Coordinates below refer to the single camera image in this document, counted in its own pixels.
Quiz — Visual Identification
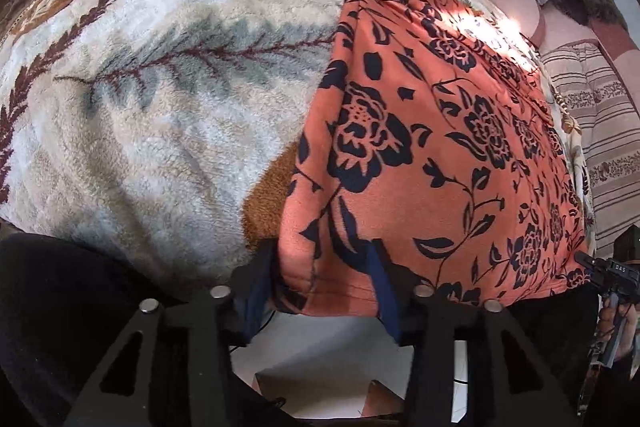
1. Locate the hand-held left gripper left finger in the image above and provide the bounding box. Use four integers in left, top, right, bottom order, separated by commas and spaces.
65, 241, 279, 427

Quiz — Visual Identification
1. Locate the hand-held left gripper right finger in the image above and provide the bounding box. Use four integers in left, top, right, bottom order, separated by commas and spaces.
369, 240, 581, 427

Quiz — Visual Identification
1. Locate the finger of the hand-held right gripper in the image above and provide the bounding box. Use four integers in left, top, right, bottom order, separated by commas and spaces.
574, 251, 608, 278

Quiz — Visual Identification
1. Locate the orange black floral garment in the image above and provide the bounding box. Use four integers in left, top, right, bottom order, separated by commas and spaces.
272, 0, 593, 320

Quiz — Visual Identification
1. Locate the person's right hand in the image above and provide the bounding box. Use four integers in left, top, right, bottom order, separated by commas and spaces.
597, 294, 640, 358

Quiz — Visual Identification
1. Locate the cardboard box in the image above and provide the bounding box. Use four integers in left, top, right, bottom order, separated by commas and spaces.
255, 369, 406, 420

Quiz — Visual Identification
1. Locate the striped beige cloth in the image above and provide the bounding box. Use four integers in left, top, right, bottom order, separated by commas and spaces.
540, 39, 640, 248

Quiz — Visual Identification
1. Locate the person's black clothing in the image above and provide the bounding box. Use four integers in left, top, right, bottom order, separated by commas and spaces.
0, 232, 601, 427

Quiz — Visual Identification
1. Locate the leaf print fleece blanket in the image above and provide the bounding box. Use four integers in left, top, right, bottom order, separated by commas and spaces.
0, 0, 598, 303

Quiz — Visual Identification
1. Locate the black cable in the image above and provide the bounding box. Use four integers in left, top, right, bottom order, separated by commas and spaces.
227, 307, 278, 350

